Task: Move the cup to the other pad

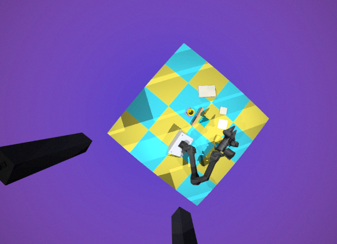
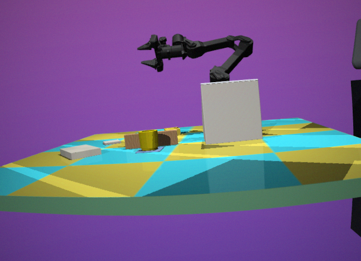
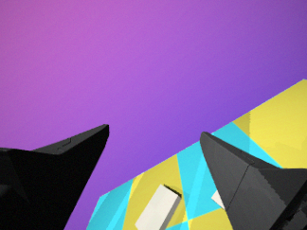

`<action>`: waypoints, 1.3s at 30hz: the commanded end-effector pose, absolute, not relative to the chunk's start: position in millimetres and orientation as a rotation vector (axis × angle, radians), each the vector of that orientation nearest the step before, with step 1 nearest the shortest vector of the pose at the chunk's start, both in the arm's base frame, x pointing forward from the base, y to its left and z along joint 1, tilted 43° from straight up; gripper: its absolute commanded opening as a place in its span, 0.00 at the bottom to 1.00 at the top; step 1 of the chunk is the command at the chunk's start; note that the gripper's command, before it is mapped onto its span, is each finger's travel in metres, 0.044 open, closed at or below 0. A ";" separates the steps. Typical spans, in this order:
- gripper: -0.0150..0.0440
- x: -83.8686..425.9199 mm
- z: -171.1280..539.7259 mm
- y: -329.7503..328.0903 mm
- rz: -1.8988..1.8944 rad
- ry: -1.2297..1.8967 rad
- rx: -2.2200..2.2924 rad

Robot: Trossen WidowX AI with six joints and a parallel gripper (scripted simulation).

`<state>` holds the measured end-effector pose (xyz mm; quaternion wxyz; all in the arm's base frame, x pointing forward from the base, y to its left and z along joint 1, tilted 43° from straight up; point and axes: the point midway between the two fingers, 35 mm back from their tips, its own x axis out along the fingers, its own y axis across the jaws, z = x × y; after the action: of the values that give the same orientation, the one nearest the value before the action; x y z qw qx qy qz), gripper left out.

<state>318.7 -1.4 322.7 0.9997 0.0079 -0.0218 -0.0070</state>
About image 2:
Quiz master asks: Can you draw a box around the yellow cup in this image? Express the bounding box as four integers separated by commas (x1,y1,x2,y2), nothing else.
139,129,158,151

